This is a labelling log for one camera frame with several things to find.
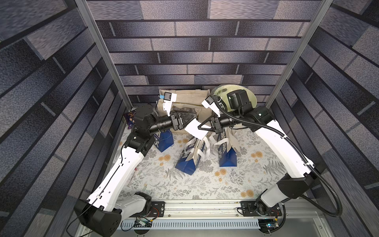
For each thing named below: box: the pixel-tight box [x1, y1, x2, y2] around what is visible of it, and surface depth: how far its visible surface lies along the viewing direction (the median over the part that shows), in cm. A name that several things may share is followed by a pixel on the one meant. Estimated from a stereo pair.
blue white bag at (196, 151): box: [175, 136, 211, 176], surface depth 79 cm
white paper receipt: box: [184, 118, 212, 141], surface depth 61 cm
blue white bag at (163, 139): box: [153, 129, 175, 153], surface depth 94 cm
